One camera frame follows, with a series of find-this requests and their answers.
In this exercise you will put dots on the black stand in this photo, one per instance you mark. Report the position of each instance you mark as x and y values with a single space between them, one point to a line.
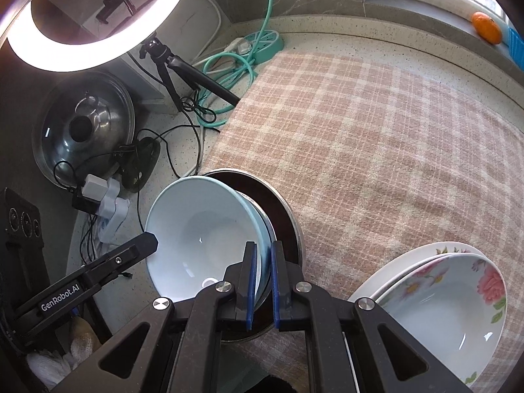
141 163

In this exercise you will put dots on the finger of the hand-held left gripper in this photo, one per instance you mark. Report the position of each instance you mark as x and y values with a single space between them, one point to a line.
123 260

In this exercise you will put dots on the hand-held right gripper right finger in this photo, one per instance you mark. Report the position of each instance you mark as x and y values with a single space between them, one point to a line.
276 294

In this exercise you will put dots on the teal power strip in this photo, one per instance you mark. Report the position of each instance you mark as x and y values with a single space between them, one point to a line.
268 43

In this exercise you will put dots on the steel pot lid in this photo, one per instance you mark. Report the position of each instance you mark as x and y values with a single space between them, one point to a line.
102 110

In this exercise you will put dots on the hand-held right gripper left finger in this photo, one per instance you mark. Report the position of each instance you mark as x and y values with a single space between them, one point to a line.
251 294

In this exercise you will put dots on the white plug adapter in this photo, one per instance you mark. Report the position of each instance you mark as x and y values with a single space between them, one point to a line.
106 200

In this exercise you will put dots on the white plate with pink rose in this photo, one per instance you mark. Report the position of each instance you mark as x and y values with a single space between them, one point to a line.
442 315

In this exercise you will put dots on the orange tangerine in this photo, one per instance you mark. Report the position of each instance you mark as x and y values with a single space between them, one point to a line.
487 28

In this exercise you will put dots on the white plate with pink blossoms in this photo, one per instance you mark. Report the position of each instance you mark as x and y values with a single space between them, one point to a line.
409 261

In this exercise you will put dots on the light blue ceramic bowl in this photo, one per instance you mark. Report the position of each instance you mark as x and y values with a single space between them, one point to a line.
196 229

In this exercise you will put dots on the pink plaid tablecloth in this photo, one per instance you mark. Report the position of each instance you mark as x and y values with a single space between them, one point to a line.
368 151

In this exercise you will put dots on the blue ribbed cup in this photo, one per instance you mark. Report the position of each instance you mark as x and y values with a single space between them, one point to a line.
516 47

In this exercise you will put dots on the black appliance with dials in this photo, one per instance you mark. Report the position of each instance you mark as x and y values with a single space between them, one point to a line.
22 254

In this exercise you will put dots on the large stainless steel bowl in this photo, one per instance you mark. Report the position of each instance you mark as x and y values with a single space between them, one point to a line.
282 229

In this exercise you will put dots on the person's left hand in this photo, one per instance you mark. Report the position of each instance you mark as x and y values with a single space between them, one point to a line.
49 366

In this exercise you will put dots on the black tripod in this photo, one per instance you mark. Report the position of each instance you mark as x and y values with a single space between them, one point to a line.
153 49

